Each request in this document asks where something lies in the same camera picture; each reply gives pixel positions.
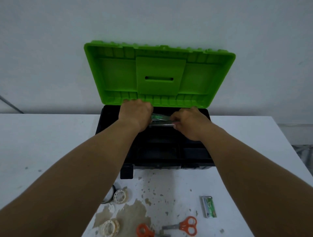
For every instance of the person's right hand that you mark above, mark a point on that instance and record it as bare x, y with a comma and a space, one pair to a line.
193, 124

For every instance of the person's left hand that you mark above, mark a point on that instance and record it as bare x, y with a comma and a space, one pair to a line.
134, 114

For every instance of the person's left thumb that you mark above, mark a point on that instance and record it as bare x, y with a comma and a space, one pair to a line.
150, 116

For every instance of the person's right thumb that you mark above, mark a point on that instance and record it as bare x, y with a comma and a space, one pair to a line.
175, 120

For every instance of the clear green blister packet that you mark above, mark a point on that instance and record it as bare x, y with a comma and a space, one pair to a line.
161, 121

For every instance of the person's left forearm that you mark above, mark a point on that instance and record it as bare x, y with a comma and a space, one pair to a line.
73, 180

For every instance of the person's right forearm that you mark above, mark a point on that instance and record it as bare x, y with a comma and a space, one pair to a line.
256, 185

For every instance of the black toolbox base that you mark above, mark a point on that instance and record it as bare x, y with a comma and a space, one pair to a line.
161, 149

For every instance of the green toolbox lid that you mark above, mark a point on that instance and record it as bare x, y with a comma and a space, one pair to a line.
159, 73

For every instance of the clear tape roll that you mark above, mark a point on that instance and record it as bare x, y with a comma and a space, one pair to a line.
120, 196
110, 228

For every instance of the black tape roll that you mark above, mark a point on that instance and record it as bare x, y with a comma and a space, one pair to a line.
110, 195

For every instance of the green battery pack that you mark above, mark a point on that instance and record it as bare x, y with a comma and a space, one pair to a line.
208, 207

